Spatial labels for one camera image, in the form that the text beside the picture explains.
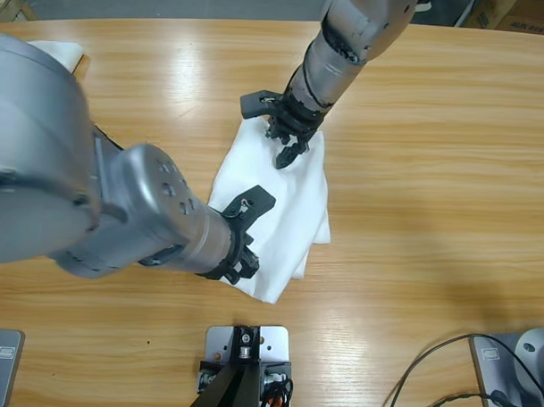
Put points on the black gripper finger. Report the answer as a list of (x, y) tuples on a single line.
[(291, 153), (249, 263), (275, 133)]

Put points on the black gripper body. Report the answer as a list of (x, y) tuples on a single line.
[(297, 121), (232, 255)]

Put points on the white t-shirt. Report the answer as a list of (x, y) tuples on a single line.
[(290, 204)]

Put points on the white cloth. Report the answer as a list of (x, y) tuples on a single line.
[(63, 51)]

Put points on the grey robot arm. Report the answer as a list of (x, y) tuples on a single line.
[(54, 160), (349, 36)]

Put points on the black sneaker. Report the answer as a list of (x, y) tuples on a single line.
[(425, 8)]

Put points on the grey metal leg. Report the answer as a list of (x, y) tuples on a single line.
[(466, 11)]

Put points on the cardboard box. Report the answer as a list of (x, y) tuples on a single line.
[(520, 11)]

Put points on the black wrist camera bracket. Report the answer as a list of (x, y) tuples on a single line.
[(253, 104), (258, 200)]

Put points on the white mount block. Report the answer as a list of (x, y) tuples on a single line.
[(276, 346)]

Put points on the grey base plate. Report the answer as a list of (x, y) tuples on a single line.
[(2, 368), (487, 367)]

